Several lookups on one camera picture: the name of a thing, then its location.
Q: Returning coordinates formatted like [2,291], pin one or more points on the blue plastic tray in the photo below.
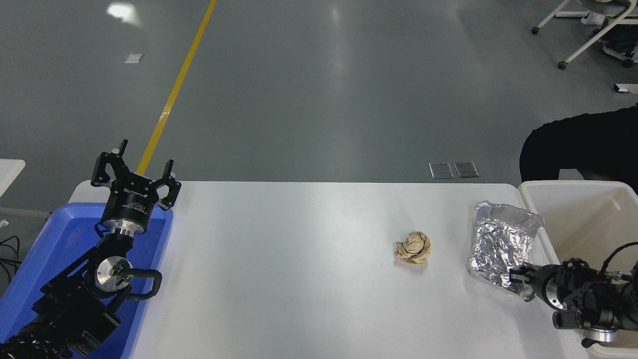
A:
[55,239]

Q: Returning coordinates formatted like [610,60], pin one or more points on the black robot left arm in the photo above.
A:
[75,304]

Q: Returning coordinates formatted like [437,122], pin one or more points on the white metal frame foot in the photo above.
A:
[627,88]

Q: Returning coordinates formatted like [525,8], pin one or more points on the person's shoe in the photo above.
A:
[618,52]

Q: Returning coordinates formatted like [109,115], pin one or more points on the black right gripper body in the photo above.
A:
[541,279]

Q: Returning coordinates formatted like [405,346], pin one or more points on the silver foil tray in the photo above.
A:
[501,244]

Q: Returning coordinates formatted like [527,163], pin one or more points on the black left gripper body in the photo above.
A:
[130,204]

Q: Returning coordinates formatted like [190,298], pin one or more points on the grey metal floor plate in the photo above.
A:
[441,170]
[466,169]

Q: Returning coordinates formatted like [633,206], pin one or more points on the crumpled tan paper ball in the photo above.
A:
[412,248]

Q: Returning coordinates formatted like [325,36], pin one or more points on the large pale plastic bin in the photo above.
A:
[573,219]

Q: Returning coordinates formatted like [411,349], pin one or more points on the white wheeled chair frame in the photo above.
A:
[588,45]

